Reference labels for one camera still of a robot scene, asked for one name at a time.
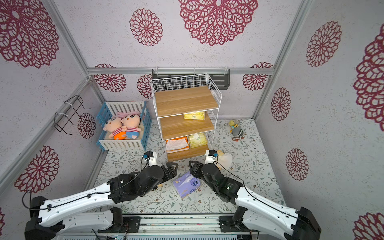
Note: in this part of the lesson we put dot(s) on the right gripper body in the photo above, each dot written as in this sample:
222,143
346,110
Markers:
198,169

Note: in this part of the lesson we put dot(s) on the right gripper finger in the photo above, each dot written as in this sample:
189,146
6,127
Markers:
194,165
196,173

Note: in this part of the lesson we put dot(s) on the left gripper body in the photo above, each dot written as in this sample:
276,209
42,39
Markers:
165,173

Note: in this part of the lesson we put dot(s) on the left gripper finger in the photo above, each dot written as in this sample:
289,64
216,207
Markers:
172,169
168,177

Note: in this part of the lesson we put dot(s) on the purple tissue pack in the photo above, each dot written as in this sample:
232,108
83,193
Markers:
186,184

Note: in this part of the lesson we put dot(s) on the orange tissue pack bottom shelf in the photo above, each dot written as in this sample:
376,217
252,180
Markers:
177,145

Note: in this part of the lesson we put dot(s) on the yellow tissue pack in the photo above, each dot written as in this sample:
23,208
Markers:
225,160

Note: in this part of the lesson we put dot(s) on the yellow-green tissue pack bottom shelf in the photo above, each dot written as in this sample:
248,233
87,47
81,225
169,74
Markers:
197,140

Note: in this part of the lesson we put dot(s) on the yellow tissue pack shelf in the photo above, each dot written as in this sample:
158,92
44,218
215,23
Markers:
195,116

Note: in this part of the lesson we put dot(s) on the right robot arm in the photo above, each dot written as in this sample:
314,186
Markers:
254,212

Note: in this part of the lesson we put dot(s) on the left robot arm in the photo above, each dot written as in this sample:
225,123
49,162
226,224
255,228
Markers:
48,216

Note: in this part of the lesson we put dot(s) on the floral patterned floor mat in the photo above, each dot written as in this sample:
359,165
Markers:
250,164

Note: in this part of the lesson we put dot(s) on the small grey yellow plush toy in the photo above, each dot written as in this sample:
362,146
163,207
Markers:
236,131

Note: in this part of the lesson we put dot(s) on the plush doll blue shorts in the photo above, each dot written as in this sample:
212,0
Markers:
131,125

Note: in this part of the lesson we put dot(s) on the blue white toy crib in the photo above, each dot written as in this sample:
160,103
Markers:
119,110

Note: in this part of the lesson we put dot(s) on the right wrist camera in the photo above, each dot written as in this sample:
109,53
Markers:
211,156

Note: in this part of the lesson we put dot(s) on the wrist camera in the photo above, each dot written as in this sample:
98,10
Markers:
211,156
150,158

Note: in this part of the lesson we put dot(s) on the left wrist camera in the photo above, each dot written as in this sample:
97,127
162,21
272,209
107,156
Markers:
150,158

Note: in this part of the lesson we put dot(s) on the white wire three-tier shelf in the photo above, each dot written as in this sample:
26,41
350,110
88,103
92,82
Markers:
187,109

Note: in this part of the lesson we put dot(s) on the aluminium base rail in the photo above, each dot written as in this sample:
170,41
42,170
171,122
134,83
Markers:
156,225

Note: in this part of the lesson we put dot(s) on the grey wall-mounted shelf rack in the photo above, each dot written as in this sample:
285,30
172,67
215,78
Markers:
222,81

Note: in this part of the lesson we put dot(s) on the black wire wall rack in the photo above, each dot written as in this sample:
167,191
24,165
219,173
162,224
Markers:
72,106

